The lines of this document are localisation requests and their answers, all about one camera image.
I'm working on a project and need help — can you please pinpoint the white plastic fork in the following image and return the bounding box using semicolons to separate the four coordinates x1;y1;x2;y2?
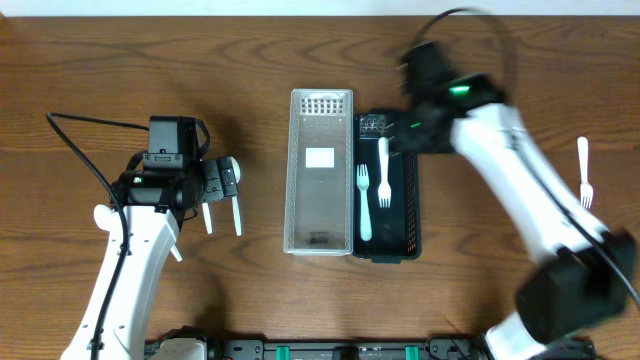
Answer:
576;136;594;209
378;137;392;208

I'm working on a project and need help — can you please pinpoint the pale blue plastic fork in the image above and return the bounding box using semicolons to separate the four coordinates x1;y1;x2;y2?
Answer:
356;164;372;242

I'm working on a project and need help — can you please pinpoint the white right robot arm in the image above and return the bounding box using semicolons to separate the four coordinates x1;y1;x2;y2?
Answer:
386;73;639;359

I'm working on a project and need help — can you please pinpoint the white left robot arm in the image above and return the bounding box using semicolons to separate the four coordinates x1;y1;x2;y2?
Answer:
62;205;181;360

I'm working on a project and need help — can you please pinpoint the white plastic spoon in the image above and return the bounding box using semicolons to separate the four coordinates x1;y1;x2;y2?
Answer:
201;202;213;234
170;245;183;262
231;196;242;236

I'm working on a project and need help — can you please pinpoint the clear perforated plastic basket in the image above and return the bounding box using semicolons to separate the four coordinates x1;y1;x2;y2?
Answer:
283;88;355;256

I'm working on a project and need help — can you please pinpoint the black perforated plastic basket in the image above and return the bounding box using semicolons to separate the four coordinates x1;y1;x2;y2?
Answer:
353;109;422;264

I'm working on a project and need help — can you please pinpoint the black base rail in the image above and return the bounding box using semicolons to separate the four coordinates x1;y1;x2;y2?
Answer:
144;324;597;360

